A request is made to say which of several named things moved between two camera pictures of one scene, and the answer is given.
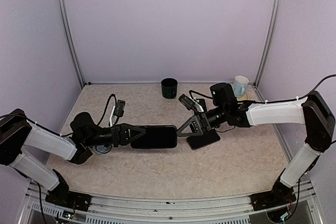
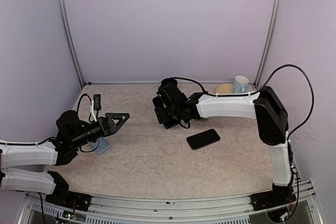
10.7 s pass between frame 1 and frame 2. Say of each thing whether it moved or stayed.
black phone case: moved
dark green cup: stayed
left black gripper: moved
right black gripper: moved
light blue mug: stayed
